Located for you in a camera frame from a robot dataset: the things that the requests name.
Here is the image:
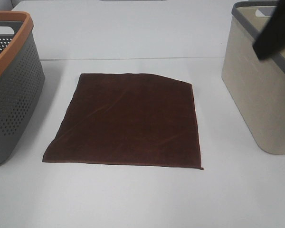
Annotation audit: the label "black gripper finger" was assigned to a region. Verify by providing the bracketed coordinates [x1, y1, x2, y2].
[252, 0, 285, 60]

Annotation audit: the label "brown towel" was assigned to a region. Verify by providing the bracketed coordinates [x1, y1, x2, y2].
[43, 73, 202, 169]

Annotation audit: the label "beige basket grey rim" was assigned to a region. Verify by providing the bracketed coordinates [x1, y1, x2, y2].
[222, 0, 285, 154]

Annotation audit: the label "grey perforated basket orange rim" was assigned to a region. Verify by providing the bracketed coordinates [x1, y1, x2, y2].
[0, 11, 45, 165]

